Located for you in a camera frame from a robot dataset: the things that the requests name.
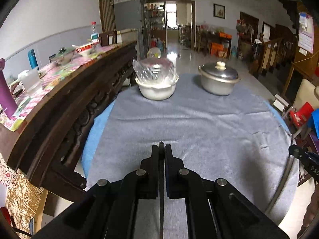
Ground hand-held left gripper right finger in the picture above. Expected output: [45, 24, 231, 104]
[164, 144, 287, 239]

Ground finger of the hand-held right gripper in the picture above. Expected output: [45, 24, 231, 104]
[288, 145, 303, 159]

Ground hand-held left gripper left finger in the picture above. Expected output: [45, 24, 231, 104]
[32, 144, 160, 239]

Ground metal utensil handle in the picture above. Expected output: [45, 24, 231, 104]
[264, 152, 296, 211]

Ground person's right hand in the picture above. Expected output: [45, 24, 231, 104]
[303, 192, 319, 231]

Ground blue plastic stool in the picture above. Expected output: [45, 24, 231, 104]
[308, 110, 319, 140]

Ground grey cloth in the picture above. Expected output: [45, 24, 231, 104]
[86, 73, 299, 239]

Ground red plastic chair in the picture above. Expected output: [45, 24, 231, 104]
[289, 102, 314, 127]

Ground white step stool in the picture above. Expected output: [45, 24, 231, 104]
[272, 95, 289, 114]

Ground beige chair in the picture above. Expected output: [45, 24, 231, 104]
[291, 78, 319, 110]

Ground blue tablecloth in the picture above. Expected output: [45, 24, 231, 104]
[82, 99, 292, 180]

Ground white ceramic bowl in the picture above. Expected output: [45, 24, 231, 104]
[135, 76, 179, 101]

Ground aluminium pot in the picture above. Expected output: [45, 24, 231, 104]
[201, 71, 237, 96]

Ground clear plastic wrap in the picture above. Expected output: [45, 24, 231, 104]
[133, 57, 178, 84]

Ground wooden staircase railing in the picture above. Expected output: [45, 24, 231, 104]
[249, 25, 299, 80]

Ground dark carved wooden table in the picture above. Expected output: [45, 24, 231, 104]
[0, 41, 139, 203]

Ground metal pot lid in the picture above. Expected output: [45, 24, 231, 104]
[198, 61, 241, 83]

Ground small floor fan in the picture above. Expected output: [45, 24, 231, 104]
[147, 47, 162, 60]

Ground orange cardboard box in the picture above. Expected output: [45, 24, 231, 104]
[211, 42, 228, 58]

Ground pink checked tablecloth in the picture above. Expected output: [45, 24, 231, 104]
[0, 43, 125, 132]

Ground red and white bowl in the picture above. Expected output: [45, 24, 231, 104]
[75, 43, 96, 57]

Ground dark wooden chair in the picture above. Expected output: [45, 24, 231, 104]
[100, 30, 117, 46]

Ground gold foil bag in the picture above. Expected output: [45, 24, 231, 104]
[6, 177, 44, 229]

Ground red-capped water bottle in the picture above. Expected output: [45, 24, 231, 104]
[90, 21, 100, 49]

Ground glass-lidded bowl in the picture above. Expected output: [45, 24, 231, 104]
[53, 47, 76, 65]

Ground glass display cabinet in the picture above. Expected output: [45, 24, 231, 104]
[146, 1, 167, 43]

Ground white plastic container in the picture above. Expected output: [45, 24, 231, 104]
[19, 68, 43, 96]

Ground grey refrigerator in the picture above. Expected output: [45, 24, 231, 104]
[111, 0, 146, 58]

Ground patterned gift bag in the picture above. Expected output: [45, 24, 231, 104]
[0, 152, 19, 187]

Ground teal bottle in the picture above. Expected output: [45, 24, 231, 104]
[27, 49, 39, 70]

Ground purple thermos bottle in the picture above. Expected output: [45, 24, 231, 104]
[0, 58, 18, 119]

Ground pink wall calendar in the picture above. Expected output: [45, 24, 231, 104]
[298, 12, 314, 54]

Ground framed wall picture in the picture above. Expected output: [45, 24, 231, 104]
[213, 3, 226, 19]

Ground slatted wooden wall panel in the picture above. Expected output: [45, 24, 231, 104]
[98, 0, 125, 33]

